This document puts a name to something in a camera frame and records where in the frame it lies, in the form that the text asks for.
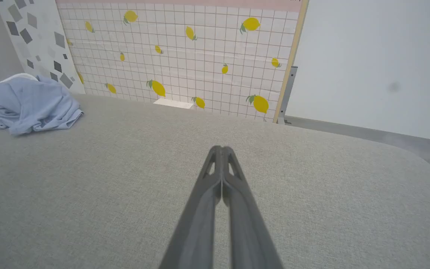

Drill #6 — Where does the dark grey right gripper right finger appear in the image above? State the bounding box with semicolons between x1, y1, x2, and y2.
223;146;283;269

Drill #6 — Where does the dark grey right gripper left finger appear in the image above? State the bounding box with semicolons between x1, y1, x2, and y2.
159;146;222;269

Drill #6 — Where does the light blue garment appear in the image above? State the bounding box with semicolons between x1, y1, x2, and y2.
0;76;84;136

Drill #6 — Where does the white paper strip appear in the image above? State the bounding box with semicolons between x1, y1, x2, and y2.
153;98;194;109

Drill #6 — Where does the lemon print tile panel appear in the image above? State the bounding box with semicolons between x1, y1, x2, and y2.
55;0;309;124

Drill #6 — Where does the grey terrazzo pattern panel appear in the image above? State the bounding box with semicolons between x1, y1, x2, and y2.
0;0;85;95

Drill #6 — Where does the grey metal bracket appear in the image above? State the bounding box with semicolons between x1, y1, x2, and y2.
278;66;298;124

